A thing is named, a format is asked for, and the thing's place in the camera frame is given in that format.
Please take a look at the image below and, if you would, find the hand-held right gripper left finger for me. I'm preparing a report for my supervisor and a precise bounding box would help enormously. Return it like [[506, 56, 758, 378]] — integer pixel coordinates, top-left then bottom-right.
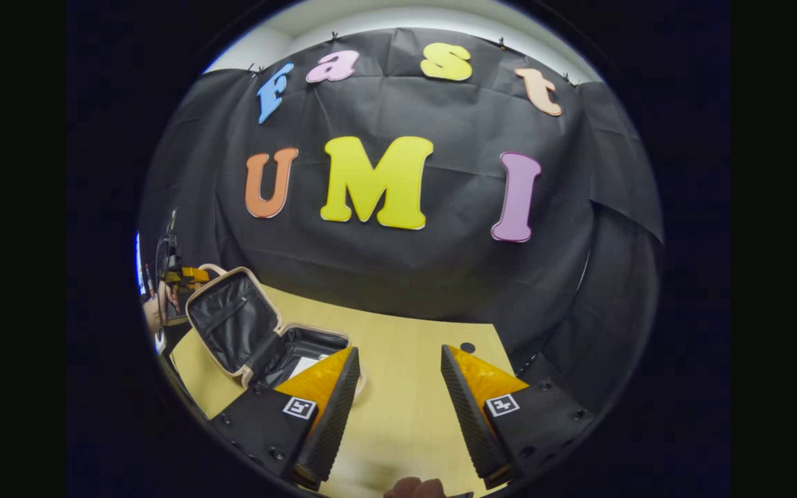
[[208, 346, 362, 492]]

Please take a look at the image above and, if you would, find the beige suitcase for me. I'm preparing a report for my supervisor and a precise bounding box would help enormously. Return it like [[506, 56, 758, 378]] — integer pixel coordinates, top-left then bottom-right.
[[184, 263, 369, 402]]

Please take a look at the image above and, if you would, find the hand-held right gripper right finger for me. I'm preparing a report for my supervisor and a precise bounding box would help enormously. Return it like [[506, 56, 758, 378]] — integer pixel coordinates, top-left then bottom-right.
[[440, 344, 596, 490]]

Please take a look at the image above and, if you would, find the black backdrop cloth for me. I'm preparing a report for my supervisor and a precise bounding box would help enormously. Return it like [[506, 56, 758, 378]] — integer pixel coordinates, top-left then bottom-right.
[[137, 28, 666, 416]]

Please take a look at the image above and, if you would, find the white printed object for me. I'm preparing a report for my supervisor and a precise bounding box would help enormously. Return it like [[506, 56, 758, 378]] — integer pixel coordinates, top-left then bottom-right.
[[134, 232, 167, 355]]

